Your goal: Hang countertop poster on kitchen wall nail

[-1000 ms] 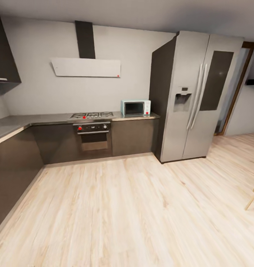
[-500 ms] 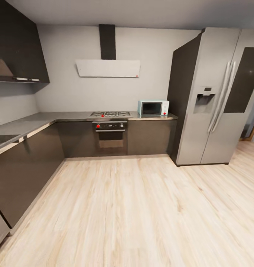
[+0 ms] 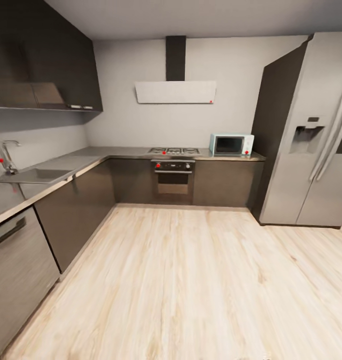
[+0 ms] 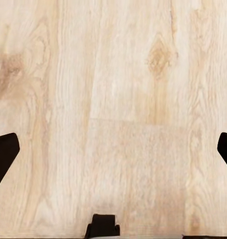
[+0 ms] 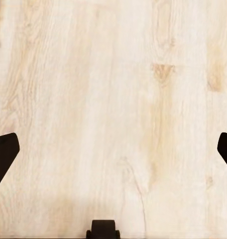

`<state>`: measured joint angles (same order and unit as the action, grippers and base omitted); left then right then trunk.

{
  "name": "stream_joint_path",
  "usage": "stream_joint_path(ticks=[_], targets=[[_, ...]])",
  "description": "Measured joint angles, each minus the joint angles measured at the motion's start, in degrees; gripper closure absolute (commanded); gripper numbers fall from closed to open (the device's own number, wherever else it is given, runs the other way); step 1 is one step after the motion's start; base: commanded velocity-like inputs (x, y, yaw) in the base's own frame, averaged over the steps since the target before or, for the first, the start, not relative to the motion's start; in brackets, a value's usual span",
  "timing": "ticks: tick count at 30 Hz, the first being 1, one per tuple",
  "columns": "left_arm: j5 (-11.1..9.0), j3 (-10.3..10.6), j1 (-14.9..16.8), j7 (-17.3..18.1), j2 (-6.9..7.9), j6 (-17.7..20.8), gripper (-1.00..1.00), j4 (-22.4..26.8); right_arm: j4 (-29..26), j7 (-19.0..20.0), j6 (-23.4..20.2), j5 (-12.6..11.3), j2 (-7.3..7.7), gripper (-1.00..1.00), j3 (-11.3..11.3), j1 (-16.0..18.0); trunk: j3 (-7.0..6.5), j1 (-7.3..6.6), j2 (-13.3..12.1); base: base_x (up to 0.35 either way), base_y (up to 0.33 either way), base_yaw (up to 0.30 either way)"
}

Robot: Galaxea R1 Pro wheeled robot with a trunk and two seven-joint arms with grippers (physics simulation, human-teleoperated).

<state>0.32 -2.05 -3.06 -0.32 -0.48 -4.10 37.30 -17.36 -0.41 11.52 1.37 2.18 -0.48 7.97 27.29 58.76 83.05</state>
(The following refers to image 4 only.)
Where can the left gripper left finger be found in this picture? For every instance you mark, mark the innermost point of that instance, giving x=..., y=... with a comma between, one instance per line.
x=9, y=148

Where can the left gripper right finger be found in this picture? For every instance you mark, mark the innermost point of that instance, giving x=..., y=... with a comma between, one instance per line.
x=222, y=145

